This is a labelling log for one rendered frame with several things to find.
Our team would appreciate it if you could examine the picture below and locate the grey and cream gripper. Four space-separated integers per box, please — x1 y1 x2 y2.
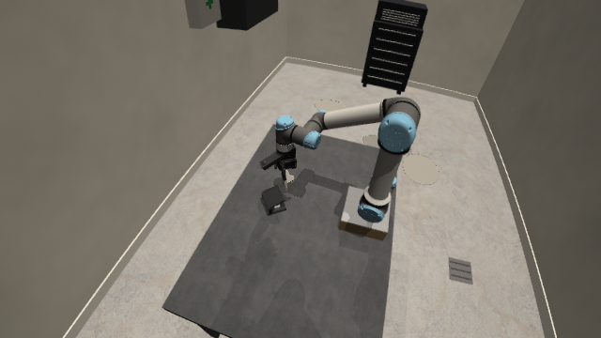
274 144 297 191

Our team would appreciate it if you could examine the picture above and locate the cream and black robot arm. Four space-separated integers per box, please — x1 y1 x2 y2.
275 97 421 223

